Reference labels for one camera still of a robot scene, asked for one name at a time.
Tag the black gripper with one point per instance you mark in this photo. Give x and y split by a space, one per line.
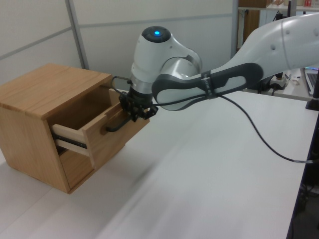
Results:
135 99

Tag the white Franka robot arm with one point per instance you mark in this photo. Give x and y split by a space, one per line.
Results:
154 62

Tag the wooden two-drawer cabinet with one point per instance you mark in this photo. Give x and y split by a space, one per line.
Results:
27 124

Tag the wooden shelf box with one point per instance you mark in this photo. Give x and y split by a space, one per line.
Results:
254 3

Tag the silver laptop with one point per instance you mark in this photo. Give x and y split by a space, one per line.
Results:
311 79

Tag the black drawer slide rail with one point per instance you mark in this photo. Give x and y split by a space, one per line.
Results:
72 141

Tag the grey partition post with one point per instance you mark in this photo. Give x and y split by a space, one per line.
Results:
235 27
78 35

